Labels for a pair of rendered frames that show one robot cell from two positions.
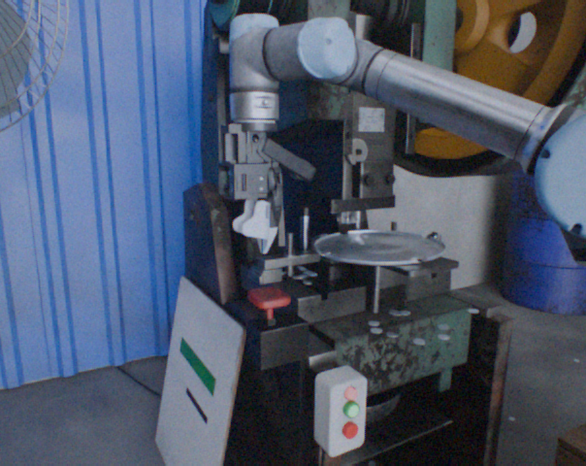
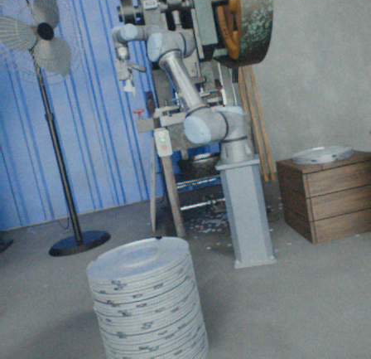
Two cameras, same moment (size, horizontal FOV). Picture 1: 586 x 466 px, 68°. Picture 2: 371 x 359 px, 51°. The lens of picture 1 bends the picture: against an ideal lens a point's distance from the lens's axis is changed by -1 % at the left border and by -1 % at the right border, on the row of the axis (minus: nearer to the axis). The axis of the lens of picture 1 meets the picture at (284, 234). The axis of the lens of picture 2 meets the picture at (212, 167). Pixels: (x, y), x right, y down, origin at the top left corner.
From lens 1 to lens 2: 1.58 m
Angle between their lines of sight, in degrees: 20
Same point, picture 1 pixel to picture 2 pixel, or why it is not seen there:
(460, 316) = not seen: hidden behind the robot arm
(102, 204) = (126, 118)
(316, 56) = (124, 35)
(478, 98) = not seen: hidden behind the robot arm
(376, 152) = (190, 60)
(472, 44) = (234, 7)
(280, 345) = (143, 124)
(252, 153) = (122, 66)
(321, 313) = (171, 121)
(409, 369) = not seen: hidden behind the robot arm
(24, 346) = (101, 190)
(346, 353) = (173, 131)
